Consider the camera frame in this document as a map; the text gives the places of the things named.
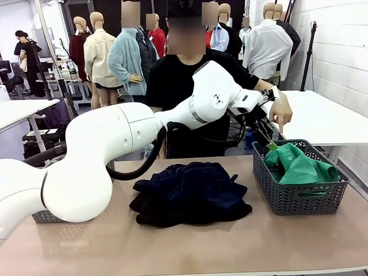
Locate person in black t-shirt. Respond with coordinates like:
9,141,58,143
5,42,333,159
145,0,261,160

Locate black garment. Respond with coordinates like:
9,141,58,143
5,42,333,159
128,189,253,228

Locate mannequin in white green top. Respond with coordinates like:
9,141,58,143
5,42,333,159
238,16,252,61

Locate white side table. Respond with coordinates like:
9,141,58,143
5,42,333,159
263,90,368,147

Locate person's left hand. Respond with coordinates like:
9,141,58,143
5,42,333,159
269,92,293,135

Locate white table leg frame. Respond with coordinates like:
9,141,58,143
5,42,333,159
327,145,342,166

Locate mannequin in pale blue shirt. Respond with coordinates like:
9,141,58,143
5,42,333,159
205,1,230,53

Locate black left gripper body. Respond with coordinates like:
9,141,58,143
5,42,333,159
246,108,274,136

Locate mannequin in maroon top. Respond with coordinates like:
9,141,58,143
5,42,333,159
68,16,90,83

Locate light blue denim heap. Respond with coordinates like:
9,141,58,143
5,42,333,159
143,143,155,160

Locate background person black white clothes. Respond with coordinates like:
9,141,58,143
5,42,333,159
13,30,44,98

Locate green garment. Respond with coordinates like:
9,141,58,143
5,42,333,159
264,143,340,185

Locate black tripod stand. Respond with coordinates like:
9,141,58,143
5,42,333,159
300,20,319,92

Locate mannequin in light blue fleece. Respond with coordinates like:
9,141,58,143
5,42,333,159
106,1,160,104

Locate mannequin in black jacket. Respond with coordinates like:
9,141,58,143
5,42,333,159
218,2,244,60

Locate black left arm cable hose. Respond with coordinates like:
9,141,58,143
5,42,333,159
21,122,168,182

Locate mannequin in black coat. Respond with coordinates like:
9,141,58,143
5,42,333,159
273,3,302,58

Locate bright blue cloth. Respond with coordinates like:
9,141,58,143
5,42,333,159
244,129,257,150

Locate person's left forearm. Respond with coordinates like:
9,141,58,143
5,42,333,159
254,77,278,100

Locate mannequin in white shirt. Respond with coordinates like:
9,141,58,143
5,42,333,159
241,2,294,90

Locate black bag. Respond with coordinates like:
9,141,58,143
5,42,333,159
22,139,60,168

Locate mannequin in red top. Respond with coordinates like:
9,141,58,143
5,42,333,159
146,13,168,58

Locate grey plastic lattice basket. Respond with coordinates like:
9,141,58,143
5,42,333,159
31,159,116,224
252,139,351,216

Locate mannequin in cream jacket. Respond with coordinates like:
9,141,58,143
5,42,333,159
83,11,124,110

